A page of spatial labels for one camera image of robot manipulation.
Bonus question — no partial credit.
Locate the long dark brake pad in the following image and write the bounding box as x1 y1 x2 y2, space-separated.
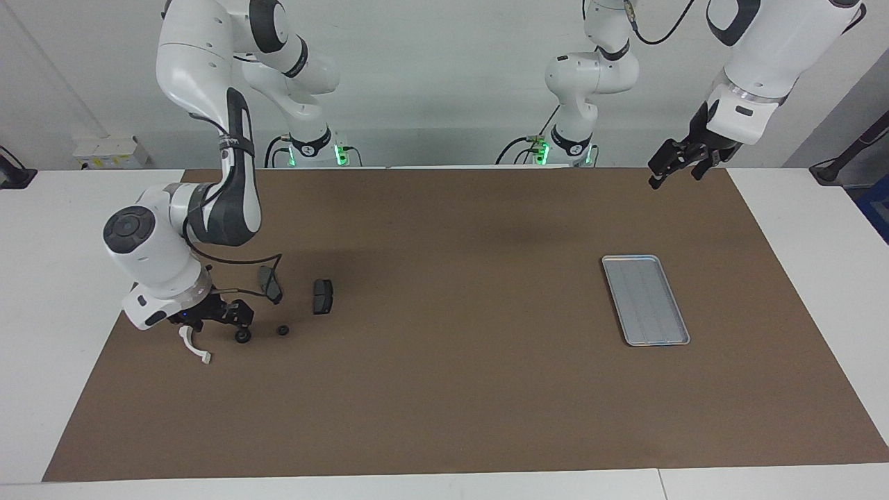
258 265 284 306

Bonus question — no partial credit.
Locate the white wall socket box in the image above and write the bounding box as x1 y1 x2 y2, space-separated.
72 135 151 171

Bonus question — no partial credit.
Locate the silver metal tray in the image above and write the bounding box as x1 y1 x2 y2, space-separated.
601 255 691 347

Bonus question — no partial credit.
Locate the blue box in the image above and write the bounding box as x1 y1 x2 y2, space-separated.
854 172 889 245

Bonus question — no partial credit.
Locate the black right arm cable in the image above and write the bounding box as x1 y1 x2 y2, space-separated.
182 111 284 298

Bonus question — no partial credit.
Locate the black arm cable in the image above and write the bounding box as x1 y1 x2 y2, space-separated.
625 0 697 47
182 111 284 298

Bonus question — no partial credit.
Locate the brown table mat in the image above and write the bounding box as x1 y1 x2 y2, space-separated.
42 167 889 483

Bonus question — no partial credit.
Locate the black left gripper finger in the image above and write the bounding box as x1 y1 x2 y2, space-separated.
691 149 722 181
648 137 699 190

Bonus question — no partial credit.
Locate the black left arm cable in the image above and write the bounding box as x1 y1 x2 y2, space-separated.
625 0 697 47

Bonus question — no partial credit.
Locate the white curved plastic bracket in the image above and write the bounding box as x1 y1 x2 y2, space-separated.
178 325 212 366

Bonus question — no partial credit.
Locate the black desk clamp mount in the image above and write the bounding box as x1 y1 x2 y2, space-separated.
809 110 889 187
0 144 38 190

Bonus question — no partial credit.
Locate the black base power cable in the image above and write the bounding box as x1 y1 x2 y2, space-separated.
495 104 562 166
263 135 294 169

